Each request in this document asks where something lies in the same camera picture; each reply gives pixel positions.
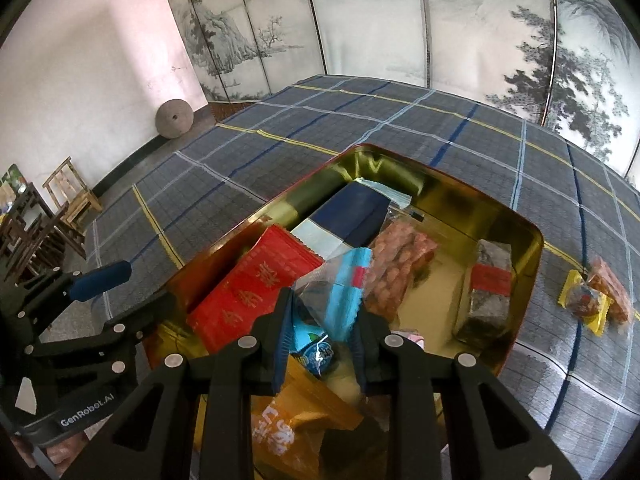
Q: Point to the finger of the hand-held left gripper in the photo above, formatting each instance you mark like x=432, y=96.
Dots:
x=100, y=280
x=120, y=332

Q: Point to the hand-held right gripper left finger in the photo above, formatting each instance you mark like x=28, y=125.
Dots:
x=282, y=340

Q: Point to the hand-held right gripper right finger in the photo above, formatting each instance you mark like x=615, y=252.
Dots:
x=361, y=350

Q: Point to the red snack packet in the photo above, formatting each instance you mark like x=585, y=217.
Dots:
x=245, y=295

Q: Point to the clear light blue snack packet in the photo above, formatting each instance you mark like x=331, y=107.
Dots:
x=335, y=285

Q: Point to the gold tin box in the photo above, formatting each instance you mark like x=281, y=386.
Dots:
x=450, y=200

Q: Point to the blue candy wrapper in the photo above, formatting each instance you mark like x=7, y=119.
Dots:
x=312, y=352

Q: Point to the pink candy wrapper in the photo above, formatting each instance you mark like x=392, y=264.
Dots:
x=410, y=336

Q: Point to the dark wooden chair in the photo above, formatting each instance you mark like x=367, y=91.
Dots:
x=30, y=240

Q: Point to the small wooden chair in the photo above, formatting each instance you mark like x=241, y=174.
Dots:
x=75, y=200

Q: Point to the orange snack packet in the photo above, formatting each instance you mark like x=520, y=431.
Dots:
x=295, y=425

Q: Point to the clear peanut packet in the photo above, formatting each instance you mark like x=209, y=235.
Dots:
x=400, y=265

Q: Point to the brown wrapped cake packet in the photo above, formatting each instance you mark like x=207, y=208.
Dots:
x=485, y=310

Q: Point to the green printed board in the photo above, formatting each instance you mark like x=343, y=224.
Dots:
x=10, y=182

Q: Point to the navy blue box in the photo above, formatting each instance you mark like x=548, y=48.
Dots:
x=350, y=215

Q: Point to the pale green small packet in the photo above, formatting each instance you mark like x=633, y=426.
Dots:
x=395, y=194

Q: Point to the round stone disc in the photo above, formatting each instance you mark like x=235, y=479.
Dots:
x=174, y=119

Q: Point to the yellow candy packet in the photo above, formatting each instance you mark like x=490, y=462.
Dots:
x=582, y=302

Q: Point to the plaid tablecloth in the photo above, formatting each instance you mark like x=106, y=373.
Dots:
x=350, y=120

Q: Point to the small orange peanut packet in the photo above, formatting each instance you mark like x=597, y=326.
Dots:
x=612, y=290

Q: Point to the painted folding screen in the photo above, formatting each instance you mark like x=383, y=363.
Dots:
x=450, y=25

